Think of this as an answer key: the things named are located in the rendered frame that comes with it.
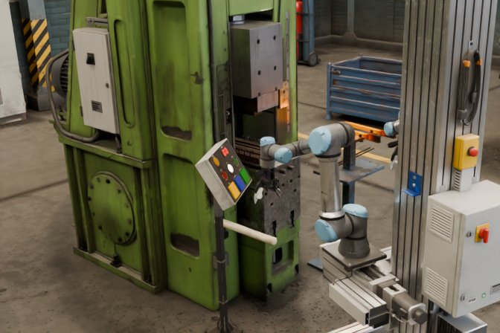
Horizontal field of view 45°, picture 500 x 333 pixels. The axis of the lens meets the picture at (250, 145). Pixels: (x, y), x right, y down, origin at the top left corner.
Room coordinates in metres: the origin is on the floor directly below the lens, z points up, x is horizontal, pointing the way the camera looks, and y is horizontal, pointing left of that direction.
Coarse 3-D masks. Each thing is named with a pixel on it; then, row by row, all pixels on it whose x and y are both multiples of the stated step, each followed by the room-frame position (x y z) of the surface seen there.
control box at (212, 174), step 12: (216, 144) 3.19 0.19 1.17; (228, 144) 3.18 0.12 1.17; (204, 156) 3.01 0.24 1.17; (216, 156) 2.98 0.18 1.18; (228, 156) 3.09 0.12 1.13; (204, 168) 2.88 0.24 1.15; (216, 168) 2.90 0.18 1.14; (240, 168) 3.13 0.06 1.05; (204, 180) 2.89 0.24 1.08; (216, 180) 2.87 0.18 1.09; (228, 180) 2.94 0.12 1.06; (216, 192) 2.87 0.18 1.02; (228, 192) 2.86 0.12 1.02; (240, 192) 2.97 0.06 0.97; (228, 204) 2.85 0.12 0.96
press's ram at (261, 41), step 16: (240, 32) 3.46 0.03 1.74; (256, 32) 3.46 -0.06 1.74; (272, 32) 3.57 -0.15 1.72; (240, 48) 3.46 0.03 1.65; (256, 48) 3.45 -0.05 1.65; (272, 48) 3.57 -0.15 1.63; (240, 64) 3.46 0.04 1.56; (256, 64) 3.45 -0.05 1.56; (272, 64) 3.56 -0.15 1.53; (240, 80) 3.46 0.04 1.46; (256, 80) 3.45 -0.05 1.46; (272, 80) 3.56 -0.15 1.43; (240, 96) 3.47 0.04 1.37; (256, 96) 3.44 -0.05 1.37
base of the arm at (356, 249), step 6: (366, 234) 2.56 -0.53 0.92; (342, 240) 2.57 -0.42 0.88; (348, 240) 2.54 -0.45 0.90; (354, 240) 2.53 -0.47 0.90; (360, 240) 2.53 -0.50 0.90; (366, 240) 2.55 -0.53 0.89; (342, 246) 2.55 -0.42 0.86; (348, 246) 2.53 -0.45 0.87; (354, 246) 2.52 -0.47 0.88; (360, 246) 2.52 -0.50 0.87; (366, 246) 2.54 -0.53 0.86; (342, 252) 2.54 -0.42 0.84; (348, 252) 2.52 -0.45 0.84; (354, 252) 2.52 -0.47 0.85; (360, 252) 2.51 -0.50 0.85; (366, 252) 2.53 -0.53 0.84; (354, 258) 2.51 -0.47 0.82
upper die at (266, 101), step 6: (276, 90) 3.60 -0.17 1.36; (234, 96) 3.57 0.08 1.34; (258, 96) 3.47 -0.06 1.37; (264, 96) 3.50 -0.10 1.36; (270, 96) 3.54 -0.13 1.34; (276, 96) 3.59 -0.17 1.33; (234, 102) 3.57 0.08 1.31; (240, 102) 3.54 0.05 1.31; (246, 102) 3.51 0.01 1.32; (252, 102) 3.47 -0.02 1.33; (258, 102) 3.46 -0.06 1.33; (264, 102) 3.50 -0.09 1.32; (270, 102) 3.54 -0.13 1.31; (276, 102) 3.59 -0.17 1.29; (240, 108) 3.54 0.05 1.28; (246, 108) 3.51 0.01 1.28; (252, 108) 3.48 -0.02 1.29; (258, 108) 3.46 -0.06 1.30; (264, 108) 3.50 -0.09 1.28
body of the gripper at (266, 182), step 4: (272, 168) 2.90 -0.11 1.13; (268, 172) 2.88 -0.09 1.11; (272, 172) 2.87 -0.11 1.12; (264, 176) 2.92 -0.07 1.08; (268, 176) 2.88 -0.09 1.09; (272, 176) 2.87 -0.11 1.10; (260, 180) 2.92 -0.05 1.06; (264, 180) 2.89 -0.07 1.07; (268, 180) 2.88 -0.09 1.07; (272, 180) 2.87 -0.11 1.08; (276, 180) 2.88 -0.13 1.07; (264, 184) 2.91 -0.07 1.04; (268, 184) 2.88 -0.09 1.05; (272, 184) 2.89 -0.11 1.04; (276, 184) 2.89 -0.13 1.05; (268, 188) 2.87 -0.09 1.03; (272, 188) 2.88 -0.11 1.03; (276, 188) 2.89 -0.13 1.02
